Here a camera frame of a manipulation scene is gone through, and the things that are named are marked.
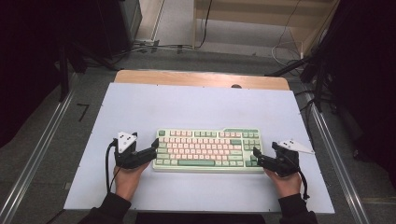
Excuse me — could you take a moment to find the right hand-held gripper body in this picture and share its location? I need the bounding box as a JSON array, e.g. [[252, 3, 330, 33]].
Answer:
[[261, 139, 315, 178]]

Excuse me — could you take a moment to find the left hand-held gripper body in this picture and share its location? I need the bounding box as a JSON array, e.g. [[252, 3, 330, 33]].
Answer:
[[112, 131, 158, 170]]

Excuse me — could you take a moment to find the green and pink keyboard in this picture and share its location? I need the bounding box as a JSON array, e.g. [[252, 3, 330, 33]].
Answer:
[[152, 127, 265, 174]]

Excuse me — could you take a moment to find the person's right hand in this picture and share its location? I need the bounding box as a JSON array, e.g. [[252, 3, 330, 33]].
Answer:
[[263, 167, 303, 199]]

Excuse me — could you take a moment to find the person's left hand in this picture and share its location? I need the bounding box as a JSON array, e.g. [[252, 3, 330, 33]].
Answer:
[[113, 161, 150, 202]]

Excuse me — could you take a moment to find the white table board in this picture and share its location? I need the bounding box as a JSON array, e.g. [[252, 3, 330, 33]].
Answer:
[[64, 82, 335, 215]]

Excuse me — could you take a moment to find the wooden table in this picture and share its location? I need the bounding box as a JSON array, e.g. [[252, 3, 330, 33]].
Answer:
[[114, 69, 290, 91]]

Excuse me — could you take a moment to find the black metal stand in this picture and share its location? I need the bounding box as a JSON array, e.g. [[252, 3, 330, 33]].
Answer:
[[264, 55, 332, 114], [56, 43, 72, 103]]

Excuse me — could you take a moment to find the person's dark clothing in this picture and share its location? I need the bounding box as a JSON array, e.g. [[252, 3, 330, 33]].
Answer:
[[134, 212, 266, 224]]

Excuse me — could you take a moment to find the black curtain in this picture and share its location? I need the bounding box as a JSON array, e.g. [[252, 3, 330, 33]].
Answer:
[[320, 0, 396, 189], [0, 0, 102, 149]]

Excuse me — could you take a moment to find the black cabinet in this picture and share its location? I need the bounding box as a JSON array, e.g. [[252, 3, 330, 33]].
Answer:
[[96, 0, 144, 60]]

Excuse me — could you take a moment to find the light wooden shelf unit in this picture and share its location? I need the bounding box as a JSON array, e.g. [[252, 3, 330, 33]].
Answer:
[[191, 0, 341, 58]]

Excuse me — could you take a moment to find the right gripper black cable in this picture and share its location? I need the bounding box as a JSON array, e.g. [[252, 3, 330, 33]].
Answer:
[[297, 169, 311, 201]]

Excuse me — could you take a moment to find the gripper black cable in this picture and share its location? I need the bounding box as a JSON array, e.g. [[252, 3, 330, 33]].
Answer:
[[297, 169, 311, 201], [105, 139, 118, 194]]

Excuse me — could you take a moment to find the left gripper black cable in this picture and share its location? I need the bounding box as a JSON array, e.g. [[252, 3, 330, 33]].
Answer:
[[105, 139, 118, 194]]

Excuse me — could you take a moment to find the aluminium floor rail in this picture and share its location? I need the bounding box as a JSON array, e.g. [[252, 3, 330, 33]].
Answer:
[[303, 92, 372, 224], [0, 88, 77, 224]]

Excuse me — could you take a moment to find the bundle of floor cables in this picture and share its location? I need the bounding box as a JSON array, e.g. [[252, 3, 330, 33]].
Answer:
[[113, 38, 195, 60]]

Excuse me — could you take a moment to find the white floor cable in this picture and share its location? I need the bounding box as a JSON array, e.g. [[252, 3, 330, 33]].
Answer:
[[271, 0, 304, 68]]

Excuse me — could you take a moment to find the black hanging cable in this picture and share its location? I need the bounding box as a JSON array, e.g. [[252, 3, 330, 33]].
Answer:
[[198, 0, 214, 49]]

